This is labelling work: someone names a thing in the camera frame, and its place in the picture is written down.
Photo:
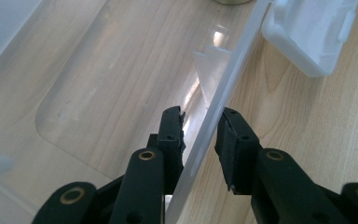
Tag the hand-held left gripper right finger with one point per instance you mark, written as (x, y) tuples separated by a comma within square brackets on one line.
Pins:
[(279, 186)]

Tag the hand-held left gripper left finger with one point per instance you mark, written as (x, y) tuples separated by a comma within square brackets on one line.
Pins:
[(143, 186)]

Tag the clear plastic storage box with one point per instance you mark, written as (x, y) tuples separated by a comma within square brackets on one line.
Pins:
[(74, 77)]

